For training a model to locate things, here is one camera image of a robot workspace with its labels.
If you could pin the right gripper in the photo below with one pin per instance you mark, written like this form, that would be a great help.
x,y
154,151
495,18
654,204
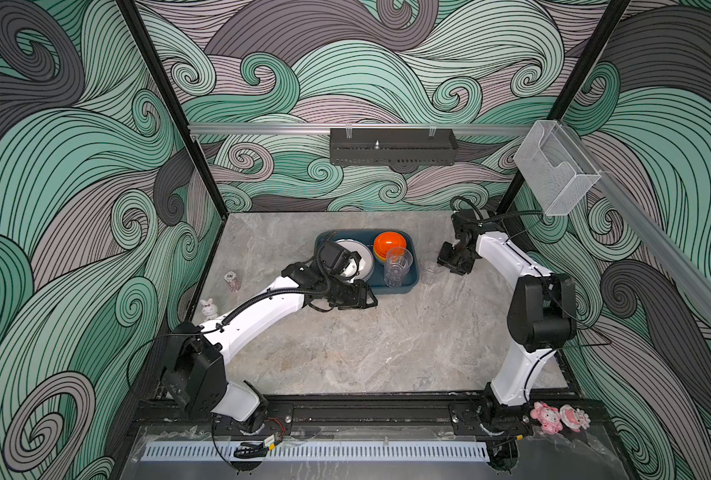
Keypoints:
x,y
442,259

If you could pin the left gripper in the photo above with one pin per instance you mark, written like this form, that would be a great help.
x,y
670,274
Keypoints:
x,y
358,299

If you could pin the enjoy the moment plate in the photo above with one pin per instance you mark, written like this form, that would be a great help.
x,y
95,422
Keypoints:
x,y
361,264

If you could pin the clear plastic cup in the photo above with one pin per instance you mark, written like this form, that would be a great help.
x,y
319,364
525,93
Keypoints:
x,y
394,275

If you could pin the yellow bowl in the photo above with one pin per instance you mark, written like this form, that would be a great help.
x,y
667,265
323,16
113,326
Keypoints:
x,y
382,259

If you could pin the orange bowl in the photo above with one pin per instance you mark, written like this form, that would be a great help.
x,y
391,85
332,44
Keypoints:
x,y
388,240

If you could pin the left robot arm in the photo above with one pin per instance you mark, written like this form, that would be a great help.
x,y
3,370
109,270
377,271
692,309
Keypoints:
x,y
196,359

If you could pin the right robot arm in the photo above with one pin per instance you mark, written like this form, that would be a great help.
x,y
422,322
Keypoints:
x,y
542,315

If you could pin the teal plastic bin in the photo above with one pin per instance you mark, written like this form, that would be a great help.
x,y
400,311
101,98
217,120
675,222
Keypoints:
x,y
366,236

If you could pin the pink checkered small cup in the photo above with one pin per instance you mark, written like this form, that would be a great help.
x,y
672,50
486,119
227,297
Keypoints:
x,y
233,281

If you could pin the white rabbit figurine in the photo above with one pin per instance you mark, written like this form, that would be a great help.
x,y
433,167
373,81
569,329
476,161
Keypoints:
x,y
209,309

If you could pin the pink white plush toy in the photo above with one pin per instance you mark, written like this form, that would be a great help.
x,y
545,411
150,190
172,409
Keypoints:
x,y
575,419

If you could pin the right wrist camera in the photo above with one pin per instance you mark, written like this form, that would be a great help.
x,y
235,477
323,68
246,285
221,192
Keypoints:
x,y
466,224

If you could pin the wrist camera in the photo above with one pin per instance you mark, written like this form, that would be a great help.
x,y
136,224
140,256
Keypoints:
x,y
336,260
466,224

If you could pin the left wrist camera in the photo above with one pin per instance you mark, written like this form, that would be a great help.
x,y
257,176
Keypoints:
x,y
336,260

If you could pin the black wall shelf tray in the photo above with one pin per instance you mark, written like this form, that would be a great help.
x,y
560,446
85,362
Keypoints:
x,y
393,147

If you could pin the clear acrylic wall holder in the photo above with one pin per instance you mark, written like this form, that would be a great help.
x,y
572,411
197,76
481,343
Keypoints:
x,y
556,166

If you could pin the white slotted cable duct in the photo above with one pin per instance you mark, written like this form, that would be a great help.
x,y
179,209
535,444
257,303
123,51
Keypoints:
x,y
426,451

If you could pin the aluminium rail back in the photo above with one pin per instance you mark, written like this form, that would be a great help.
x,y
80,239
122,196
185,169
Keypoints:
x,y
276,128

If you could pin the aluminium rail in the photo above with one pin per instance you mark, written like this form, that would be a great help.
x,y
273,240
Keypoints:
x,y
626,184
276,128

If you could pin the aluminium rail right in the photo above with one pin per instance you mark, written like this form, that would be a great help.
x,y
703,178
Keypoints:
x,y
626,184

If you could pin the black frame post right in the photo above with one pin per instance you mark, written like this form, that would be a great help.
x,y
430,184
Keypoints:
x,y
582,70

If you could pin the black frame post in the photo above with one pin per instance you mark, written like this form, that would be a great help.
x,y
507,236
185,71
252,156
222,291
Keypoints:
x,y
582,70
146,47

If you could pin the black frame post left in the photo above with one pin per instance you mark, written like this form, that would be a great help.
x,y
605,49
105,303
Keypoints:
x,y
146,47

